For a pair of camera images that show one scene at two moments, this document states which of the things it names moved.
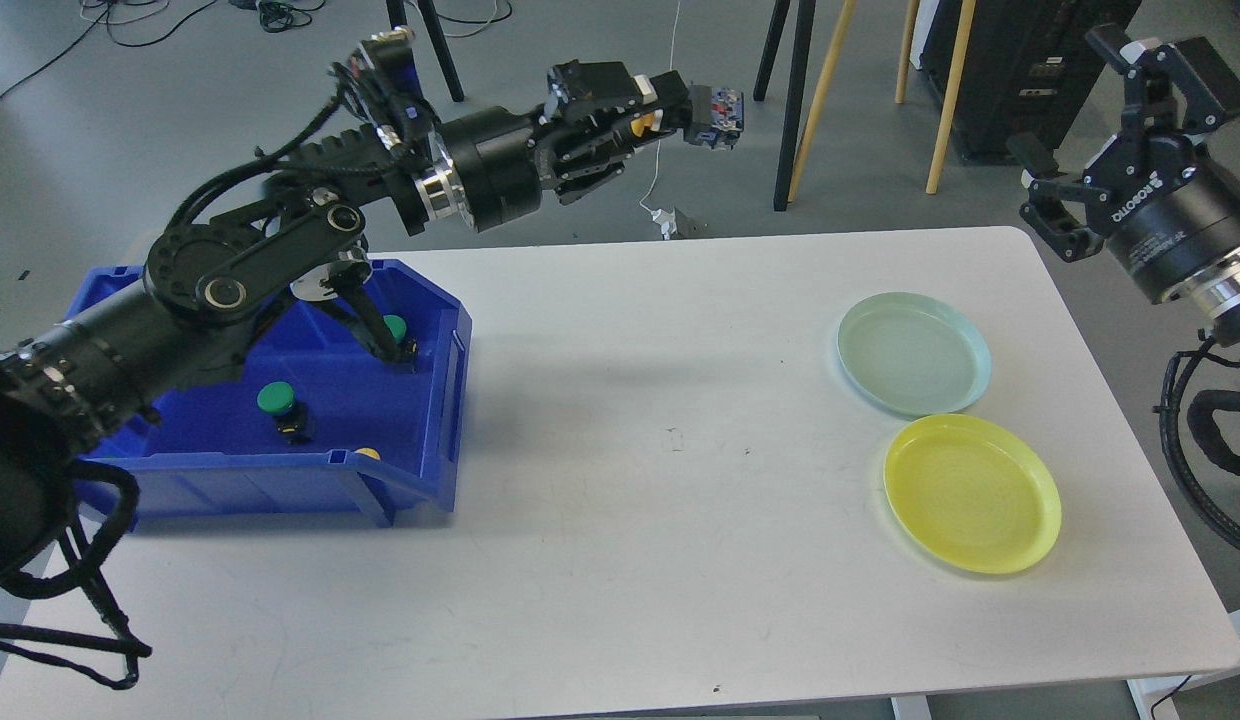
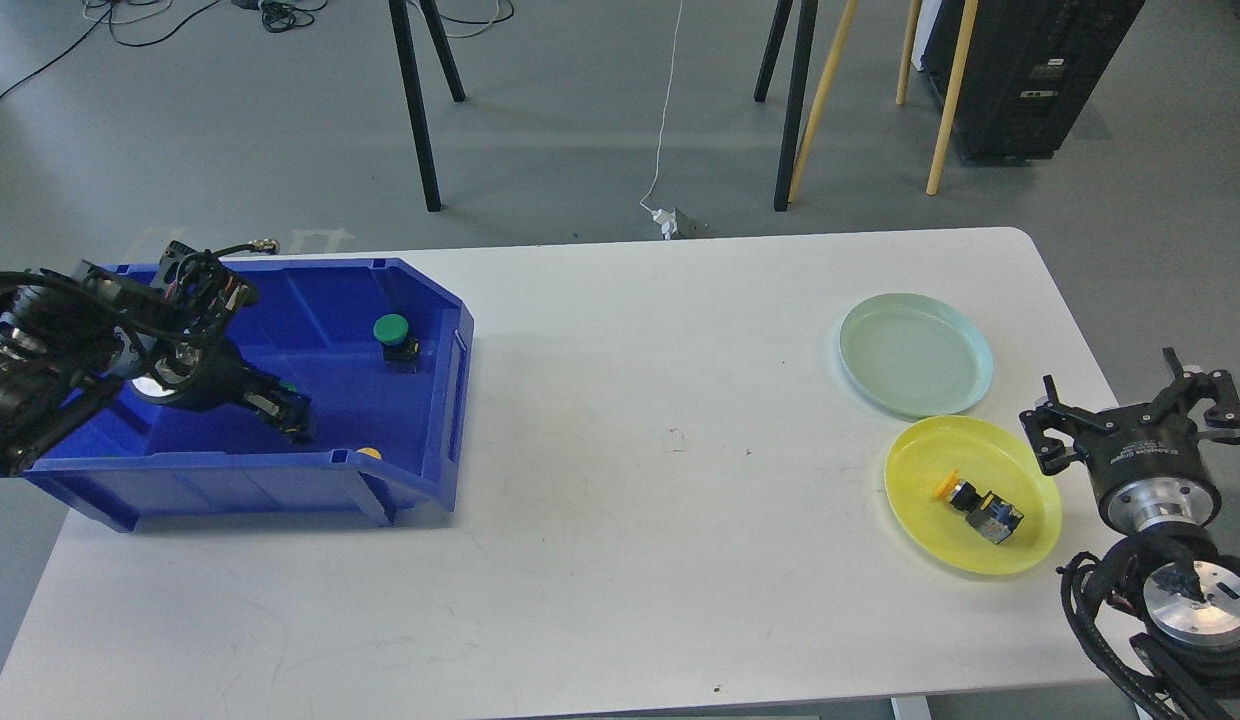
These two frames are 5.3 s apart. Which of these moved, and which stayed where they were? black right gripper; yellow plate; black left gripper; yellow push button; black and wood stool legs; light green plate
Moved: yellow push button; black right gripper; black left gripper
Stayed: black and wood stool legs; yellow plate; light green plate
